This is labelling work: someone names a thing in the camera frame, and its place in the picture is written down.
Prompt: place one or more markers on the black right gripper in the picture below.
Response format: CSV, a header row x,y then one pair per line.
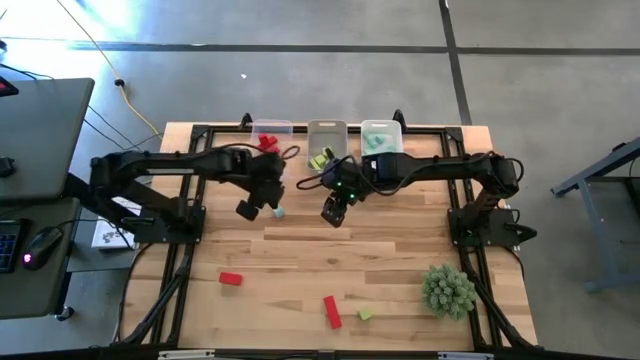
x,y
350,177

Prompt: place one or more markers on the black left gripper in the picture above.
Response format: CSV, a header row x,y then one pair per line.
x,y
265,177

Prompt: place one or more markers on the light teal wedge block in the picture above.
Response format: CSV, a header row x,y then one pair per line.
x,y
279,213

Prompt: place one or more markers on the green rectangular wooden block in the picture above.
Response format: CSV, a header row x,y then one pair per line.
x,y
318,162

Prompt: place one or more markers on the red rectangular wooden block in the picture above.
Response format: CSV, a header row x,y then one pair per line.
x,y
273,146
263,141

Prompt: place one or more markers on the short red wooden block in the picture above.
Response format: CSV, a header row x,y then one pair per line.
x,y
230,279

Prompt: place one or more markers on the teal wooden block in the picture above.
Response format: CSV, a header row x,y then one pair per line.
x,y
372,141
387,140

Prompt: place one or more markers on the small green wooden cube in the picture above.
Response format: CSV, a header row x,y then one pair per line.
x,y
365,314

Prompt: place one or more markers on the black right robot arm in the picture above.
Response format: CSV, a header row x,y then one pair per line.
x,y
440,167

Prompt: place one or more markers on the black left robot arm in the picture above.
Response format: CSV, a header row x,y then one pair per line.
x,y
200,165

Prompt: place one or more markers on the light grey plastic bin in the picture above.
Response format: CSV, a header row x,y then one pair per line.
x,y
327,132

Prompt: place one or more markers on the clear plastic bin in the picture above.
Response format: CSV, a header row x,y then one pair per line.
x,y
280,129

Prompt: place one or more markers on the white plastic bin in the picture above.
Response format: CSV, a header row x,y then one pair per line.
x,y
382,126

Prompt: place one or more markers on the long red wooden block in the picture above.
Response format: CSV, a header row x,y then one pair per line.
x,y
332,312

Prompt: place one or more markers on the potted artificial green plant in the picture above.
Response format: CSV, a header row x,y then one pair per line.
x,y
448,292

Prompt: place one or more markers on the white printed paper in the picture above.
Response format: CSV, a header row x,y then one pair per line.
x,y
107,237

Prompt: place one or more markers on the black computer mouse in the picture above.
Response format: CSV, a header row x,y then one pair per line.
x,y
42,247

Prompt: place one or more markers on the dark grey desk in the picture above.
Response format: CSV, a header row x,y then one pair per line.
x,y
30,295

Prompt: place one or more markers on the black keyboard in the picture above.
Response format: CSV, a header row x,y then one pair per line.
x,y
7,247

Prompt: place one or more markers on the small black object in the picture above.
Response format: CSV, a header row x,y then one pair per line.
x,y
6,167

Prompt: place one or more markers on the blue-grey metal stand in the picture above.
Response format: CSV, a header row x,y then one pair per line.
x,y
600,166

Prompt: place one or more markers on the black device with red light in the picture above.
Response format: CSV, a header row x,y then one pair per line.
x,y
6,89

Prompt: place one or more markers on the black frame clamp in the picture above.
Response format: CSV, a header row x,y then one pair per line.
x,y
246,121
399,120

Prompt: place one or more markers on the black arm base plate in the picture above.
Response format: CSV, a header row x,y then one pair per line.
x,y
500,232
150,232

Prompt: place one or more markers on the black aluminium table frame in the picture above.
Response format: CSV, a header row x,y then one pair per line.
x,y
425,130

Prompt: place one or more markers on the white metal bracket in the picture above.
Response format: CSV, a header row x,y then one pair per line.
x,y
185,355
465,356

